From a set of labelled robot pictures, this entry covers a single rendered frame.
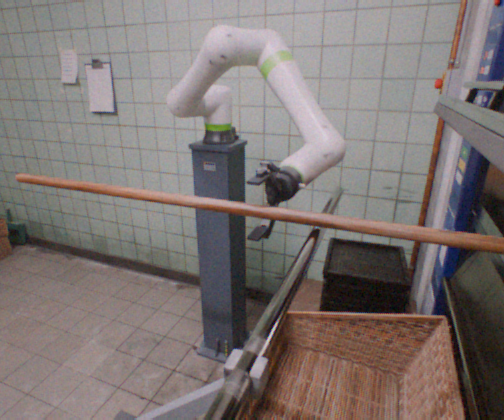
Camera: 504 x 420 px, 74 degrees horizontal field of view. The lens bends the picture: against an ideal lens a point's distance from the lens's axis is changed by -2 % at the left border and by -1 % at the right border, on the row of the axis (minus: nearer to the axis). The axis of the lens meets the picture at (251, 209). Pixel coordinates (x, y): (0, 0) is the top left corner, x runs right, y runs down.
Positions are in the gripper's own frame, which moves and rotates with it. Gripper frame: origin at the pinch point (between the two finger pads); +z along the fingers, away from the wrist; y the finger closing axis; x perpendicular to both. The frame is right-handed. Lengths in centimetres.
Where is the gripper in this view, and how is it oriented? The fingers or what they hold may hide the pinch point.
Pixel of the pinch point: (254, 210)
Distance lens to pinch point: 77.7
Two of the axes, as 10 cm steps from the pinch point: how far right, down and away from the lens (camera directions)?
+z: -3.8, 3.4, -8.6
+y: 0.0, 9.3, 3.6
